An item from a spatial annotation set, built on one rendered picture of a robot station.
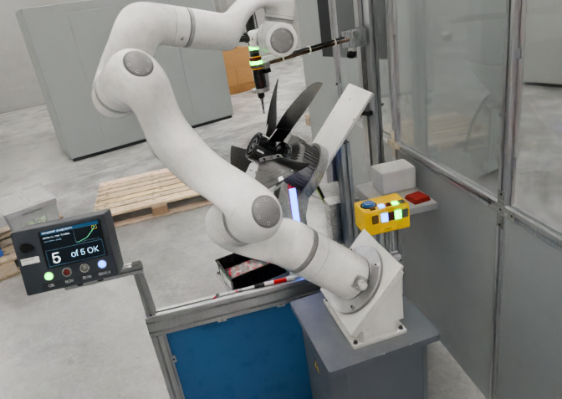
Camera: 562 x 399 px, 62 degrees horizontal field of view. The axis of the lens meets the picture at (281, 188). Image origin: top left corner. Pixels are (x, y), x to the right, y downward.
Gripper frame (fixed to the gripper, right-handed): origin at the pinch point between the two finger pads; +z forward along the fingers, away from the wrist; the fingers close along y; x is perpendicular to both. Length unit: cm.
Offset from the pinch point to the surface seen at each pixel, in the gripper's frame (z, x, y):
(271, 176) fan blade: -0.7, -47.6, -4.2
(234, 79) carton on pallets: 830, -139, 69
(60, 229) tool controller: -21, -42, -70
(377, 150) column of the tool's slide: 55, -67, 58
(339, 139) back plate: 22, -47, 29
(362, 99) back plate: 23, -33, 41
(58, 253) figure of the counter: -23, -48, -72
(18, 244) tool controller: -22, -43, -82
